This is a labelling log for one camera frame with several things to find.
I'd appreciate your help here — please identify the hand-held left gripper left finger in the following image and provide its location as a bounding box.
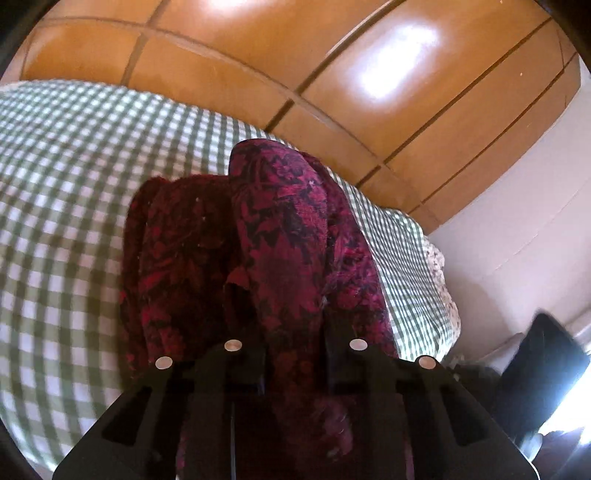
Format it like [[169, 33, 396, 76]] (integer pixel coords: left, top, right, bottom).
[[52, 284, 267, 480]]

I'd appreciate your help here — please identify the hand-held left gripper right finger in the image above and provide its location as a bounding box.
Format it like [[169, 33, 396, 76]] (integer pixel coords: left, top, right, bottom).
[[323, 318, 541, 480]]

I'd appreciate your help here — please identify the maroon patterned garment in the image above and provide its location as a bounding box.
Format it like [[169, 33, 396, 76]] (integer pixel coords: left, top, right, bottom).
[[118, 137, 416, 480]]

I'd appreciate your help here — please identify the floral pillow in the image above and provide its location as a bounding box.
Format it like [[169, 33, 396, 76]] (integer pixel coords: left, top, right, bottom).
[[422, 233, 462, 344]]

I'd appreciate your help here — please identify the green white checked bed sheet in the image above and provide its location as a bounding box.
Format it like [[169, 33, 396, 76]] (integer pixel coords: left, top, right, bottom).
[[0, 78, 462, 468]]

